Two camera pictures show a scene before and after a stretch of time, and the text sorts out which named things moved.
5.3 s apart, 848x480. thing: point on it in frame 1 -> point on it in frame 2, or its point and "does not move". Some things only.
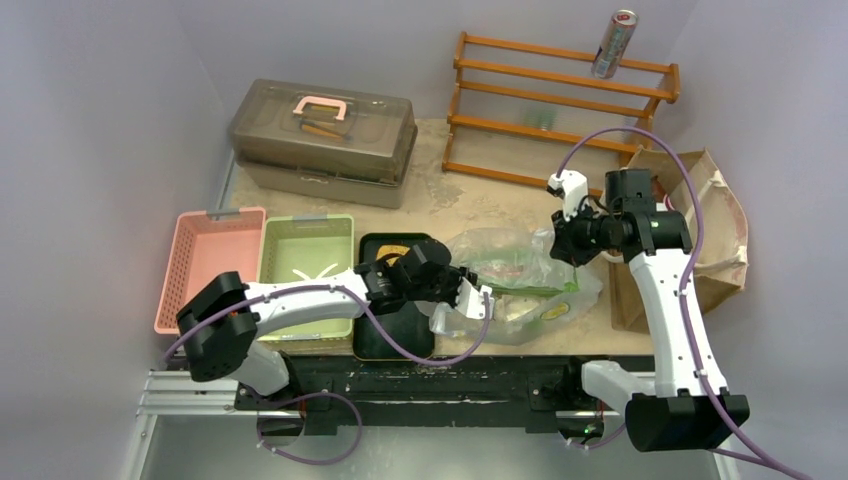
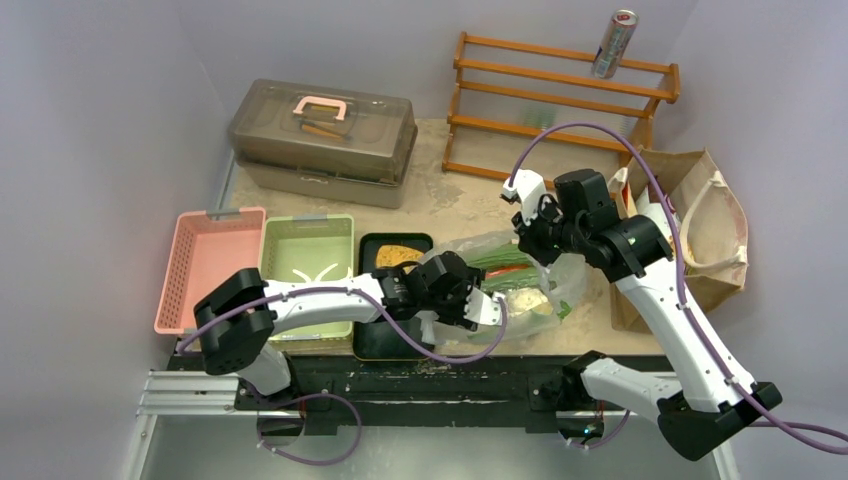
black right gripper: [569, 234] -> [536, 234]
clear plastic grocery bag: [533, 291] does not move
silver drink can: [617, 35] does not move
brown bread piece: [391, 253] does not move
